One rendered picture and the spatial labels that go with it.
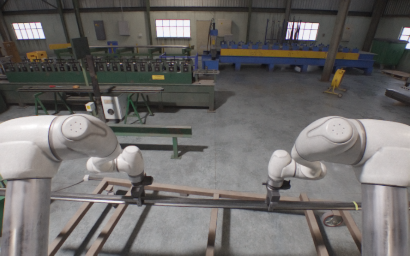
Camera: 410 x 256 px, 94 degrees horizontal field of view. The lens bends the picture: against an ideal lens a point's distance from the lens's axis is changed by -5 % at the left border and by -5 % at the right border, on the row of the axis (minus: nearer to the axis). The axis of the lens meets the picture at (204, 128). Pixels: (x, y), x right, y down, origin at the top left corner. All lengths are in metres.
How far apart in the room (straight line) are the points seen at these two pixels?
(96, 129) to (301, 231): 2.24
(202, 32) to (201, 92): 8.27
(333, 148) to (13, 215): 0.81
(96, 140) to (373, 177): 0.73
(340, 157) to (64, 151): 0.73
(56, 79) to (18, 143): 5.13
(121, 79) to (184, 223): 3.57
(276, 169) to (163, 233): 1.51
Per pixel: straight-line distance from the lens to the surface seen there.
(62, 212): 2.89
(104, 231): 2.01
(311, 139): 0.61
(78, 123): 0.59
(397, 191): 0.68
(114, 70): 5.08
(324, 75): 8.72
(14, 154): 0.69
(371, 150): 0.65
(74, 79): 5.52
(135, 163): 1.14
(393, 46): 13.34
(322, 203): 1.49
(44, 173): 0.69
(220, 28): 12.92
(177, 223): 2.36
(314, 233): 2.06
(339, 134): 0.58
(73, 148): 0.62
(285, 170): 1.14
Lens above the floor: 1.89
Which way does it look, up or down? 28 degrees down
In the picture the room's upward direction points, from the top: 1 degrees clockwise
